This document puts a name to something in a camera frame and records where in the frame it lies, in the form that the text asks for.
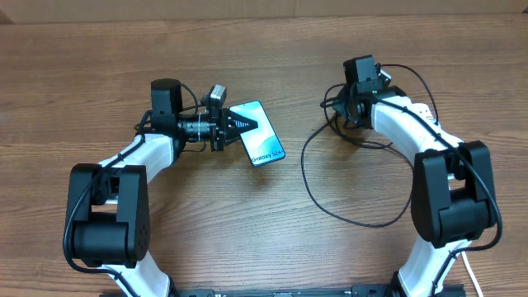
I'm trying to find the black USB charging cable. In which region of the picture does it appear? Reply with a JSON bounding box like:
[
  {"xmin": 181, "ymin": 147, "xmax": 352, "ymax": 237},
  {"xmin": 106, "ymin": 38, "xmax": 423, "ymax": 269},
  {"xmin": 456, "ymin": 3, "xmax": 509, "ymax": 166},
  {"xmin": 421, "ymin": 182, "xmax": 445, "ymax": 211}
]
[{"xmin": 299, "ymin": 64, "xmax": 440, "ymax": 229}]

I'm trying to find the white power strip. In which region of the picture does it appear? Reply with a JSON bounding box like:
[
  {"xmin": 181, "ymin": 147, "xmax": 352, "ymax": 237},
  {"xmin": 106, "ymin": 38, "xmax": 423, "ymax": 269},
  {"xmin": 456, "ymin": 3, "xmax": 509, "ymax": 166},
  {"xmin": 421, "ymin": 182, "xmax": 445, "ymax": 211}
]
[{"xmin": 413, "ymin": 103, "xmax": 436, "ymax": 125}]

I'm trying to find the blue Samsung Galaxy smartphone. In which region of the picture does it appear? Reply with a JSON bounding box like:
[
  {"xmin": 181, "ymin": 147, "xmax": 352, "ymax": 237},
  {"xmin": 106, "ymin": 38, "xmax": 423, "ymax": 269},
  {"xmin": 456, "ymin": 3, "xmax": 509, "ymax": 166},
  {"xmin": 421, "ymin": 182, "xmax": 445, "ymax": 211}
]
[{"xmin": 229, "ymin": 101, "xmax": 285, "ymax": 167}]

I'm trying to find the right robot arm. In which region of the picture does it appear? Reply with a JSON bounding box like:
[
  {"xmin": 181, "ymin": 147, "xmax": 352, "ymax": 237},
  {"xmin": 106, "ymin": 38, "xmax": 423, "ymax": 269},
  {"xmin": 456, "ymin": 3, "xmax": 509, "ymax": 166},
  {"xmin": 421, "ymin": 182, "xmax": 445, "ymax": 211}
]
[{"xmin": 331, "ymin": 55, "xmax": 502, "ymax": 296}]

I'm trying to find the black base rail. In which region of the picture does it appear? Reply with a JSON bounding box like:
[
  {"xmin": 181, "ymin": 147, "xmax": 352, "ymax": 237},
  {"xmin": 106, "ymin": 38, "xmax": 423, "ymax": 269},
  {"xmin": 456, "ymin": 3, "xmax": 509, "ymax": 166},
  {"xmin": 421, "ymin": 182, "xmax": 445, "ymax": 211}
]
[{"xmin": 98, "ymin": 283, "xmax": 467, "ymax": 297}]

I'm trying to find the white power strip cord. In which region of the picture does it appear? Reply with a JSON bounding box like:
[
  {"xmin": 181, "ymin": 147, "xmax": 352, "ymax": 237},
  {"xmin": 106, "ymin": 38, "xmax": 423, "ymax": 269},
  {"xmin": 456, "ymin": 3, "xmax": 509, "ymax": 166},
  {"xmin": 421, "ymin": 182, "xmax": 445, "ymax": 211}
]
[{"xmin": 460, "ymin": 251, "xmax": 484, "ymax": 297}]

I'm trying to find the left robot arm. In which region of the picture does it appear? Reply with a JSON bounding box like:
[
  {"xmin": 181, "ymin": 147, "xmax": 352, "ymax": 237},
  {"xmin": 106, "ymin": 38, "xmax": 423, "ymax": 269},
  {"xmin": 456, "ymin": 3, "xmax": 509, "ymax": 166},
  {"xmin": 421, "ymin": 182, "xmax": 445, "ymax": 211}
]
[{"xmin": 63, "ymin": 78, "xmax": 258, "ymax": 296}]

